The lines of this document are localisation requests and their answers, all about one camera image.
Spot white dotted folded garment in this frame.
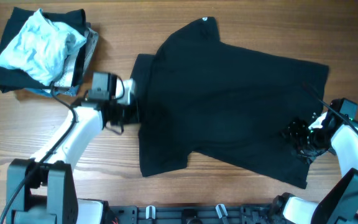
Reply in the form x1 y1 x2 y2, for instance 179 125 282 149
54 51 79 88

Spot grey folded garment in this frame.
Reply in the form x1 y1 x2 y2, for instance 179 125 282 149
83 22 99 76

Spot black folded garment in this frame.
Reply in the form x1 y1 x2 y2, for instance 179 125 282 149
0 7 86 93

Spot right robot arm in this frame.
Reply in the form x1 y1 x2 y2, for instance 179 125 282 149
268 120 358 223

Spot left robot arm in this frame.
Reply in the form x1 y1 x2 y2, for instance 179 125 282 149
0 100 131 223

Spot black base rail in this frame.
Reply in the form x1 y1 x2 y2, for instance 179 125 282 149
102 204 289 224

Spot black t-shirt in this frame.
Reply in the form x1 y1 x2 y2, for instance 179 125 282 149
131 17 329 189

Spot blue denim folded garment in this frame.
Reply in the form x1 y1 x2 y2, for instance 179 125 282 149
26 85 80 98

